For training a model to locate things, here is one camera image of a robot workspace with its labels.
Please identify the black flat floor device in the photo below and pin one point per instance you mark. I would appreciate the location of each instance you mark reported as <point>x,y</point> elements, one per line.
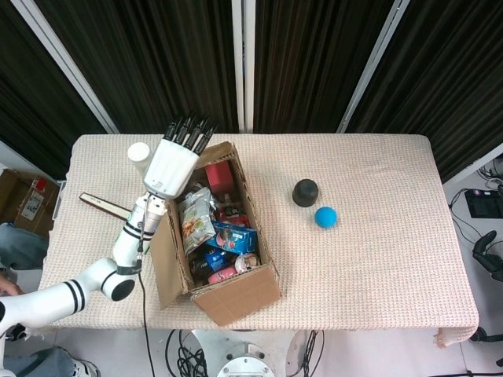
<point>478,203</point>

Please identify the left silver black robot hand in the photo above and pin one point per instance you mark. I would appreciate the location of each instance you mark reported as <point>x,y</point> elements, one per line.
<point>171,169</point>

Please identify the black faceted cup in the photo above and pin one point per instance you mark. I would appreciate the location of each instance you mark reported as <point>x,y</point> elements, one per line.
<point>305,193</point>

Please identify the white metal frame post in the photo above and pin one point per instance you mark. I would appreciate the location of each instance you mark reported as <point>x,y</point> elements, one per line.
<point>67,66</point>
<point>243,63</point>
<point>371,66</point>

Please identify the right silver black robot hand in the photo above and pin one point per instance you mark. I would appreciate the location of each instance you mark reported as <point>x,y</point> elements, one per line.
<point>489,257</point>

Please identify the bystander bare hand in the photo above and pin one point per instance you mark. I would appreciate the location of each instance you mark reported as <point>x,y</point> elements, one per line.
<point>9,284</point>

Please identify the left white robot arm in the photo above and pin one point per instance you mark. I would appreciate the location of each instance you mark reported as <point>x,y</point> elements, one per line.
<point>47,298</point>

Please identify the blue jeans leg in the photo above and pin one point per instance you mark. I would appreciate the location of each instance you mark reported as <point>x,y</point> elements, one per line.
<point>39,363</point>
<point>23,245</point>

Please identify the white pink round tub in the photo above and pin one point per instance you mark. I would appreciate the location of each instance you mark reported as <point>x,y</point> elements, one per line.
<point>247,261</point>

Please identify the pink round pack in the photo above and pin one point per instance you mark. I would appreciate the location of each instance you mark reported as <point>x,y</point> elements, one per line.
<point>222,275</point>

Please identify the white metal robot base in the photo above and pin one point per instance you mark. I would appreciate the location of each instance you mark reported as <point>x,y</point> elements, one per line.
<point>245,363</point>

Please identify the silver snack bag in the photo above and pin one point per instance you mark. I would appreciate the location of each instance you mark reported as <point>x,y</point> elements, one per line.
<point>194,220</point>

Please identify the black caster wheel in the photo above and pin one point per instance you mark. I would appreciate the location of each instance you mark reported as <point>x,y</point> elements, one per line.
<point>481,334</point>

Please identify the white grey sneaker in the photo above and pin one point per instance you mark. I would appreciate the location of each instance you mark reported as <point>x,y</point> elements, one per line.
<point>84,369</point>

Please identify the black pleated curtain panel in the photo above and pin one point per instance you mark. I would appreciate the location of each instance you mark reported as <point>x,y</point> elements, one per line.
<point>157,63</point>
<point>452,78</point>
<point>306,63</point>
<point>23,98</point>

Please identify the brown cardboard box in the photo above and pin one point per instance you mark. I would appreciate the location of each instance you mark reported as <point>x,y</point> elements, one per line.
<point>239,298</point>

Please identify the white metal frame rail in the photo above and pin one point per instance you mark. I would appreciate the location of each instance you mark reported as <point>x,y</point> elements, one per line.
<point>475,165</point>
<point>23,161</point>

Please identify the blue drink carton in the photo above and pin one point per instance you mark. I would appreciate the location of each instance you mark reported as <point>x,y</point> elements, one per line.
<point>236,237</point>

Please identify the small blue packet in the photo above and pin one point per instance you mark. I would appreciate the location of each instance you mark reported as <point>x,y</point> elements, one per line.
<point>216,259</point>

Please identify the long maroon flat case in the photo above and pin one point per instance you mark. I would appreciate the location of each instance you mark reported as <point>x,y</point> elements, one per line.
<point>104,205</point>

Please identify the black snack packet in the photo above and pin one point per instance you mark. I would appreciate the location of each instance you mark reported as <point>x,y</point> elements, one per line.
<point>198,269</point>

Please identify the cardboard box with red tape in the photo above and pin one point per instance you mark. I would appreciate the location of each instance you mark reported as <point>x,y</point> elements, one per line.
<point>27,200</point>

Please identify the white cylindrical bottle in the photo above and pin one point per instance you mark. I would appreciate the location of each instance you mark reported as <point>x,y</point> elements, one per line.
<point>138,155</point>

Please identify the beige waffle tablecloth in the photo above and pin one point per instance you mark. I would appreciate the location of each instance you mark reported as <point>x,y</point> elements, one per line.
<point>373,267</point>

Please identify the red carton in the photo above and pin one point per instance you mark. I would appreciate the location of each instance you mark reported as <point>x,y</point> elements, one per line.
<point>218,176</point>

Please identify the blue ball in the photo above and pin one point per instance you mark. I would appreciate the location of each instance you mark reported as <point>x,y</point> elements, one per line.
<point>326,218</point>

